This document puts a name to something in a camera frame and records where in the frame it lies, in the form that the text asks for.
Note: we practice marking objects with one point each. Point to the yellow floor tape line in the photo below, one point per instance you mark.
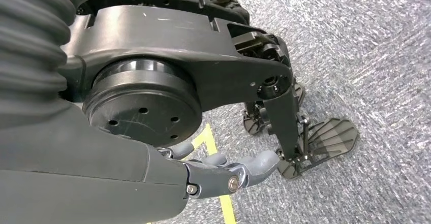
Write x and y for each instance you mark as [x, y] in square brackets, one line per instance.
[210, 141]

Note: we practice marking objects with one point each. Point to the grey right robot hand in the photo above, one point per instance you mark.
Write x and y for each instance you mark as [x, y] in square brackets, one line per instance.
[84, 182]

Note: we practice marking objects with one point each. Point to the black right robot foot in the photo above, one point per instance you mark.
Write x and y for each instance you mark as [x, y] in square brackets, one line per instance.
[323, 145]

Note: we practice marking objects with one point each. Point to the black right robot leg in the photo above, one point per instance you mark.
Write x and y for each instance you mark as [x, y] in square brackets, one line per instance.
[168, 64]

